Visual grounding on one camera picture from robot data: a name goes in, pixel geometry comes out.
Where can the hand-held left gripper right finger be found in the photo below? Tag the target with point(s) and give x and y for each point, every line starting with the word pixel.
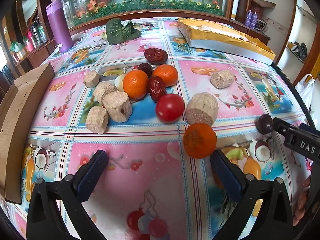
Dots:
pixel 226 177

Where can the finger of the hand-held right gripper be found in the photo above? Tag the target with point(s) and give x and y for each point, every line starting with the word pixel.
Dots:
pixel 300 142

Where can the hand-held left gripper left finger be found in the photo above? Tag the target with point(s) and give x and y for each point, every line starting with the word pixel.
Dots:
pixel 92 173

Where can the dark purple round fruit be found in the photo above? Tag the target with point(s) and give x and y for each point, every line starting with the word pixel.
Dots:
pixel 265 123

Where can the rough-skinned orange tangerine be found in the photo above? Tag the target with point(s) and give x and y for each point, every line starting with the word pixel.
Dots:
pixel 200 140

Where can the large beige sugarcane chunk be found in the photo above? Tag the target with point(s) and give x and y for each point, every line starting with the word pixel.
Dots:
pixel 202 108

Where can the red cherry tomato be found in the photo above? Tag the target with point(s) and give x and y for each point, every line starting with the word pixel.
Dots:
pixel 170 108

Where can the brown cardboard box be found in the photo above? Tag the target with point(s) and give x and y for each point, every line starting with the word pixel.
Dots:
pixel 15 120

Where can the white plastic bag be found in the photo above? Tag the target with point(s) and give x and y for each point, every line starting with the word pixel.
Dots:
pixel 305 91

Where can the dark shoes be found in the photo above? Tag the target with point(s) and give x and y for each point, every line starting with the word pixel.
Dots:
pixel 298 50

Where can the small dark red date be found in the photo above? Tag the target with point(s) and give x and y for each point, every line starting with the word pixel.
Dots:
pixel 144 68

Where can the gold gift box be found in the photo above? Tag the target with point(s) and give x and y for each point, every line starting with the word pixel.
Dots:
pixel 225 47

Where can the purple spray can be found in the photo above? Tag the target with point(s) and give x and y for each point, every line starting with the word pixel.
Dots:
pixel 254 20
pixel 248 18

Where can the wooden sideboard cabinet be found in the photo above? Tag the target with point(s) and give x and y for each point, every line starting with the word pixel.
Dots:
pixel 37 55

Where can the large wrinkled red date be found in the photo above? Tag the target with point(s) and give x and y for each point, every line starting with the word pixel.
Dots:
pixel 155 55

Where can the wicker basket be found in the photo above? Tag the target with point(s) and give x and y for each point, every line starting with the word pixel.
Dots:
pixel 261 7

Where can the green leafy vegetable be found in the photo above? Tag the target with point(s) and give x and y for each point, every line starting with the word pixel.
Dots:
pixel 116 32

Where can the pink flask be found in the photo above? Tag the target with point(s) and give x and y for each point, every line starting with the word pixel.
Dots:
pixel 30 43

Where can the green bag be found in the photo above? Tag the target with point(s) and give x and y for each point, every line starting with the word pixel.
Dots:
pixel 15 47

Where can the purple thermos bottle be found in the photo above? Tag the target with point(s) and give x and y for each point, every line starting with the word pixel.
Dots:
pixel 60 27

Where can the black thermos jug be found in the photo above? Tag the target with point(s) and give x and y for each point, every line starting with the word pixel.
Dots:
pixel 37 33

